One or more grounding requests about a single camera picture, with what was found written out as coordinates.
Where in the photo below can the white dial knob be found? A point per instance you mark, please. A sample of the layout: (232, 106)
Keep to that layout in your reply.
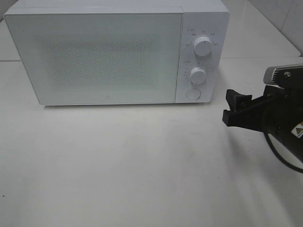
(197, 75)
(203, 45)

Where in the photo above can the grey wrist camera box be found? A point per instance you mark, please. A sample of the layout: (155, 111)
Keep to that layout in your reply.
(286, 76)

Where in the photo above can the white microwave oven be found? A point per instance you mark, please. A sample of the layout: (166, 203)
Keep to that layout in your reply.
(199, 17)

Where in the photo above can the white microwave door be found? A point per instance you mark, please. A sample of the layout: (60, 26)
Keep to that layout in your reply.
(96, 59)

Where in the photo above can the white round door button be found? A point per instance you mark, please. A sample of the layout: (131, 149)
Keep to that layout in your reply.
(193, 94)

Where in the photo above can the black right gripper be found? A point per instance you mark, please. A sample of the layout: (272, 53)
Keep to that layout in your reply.
(278, 112)

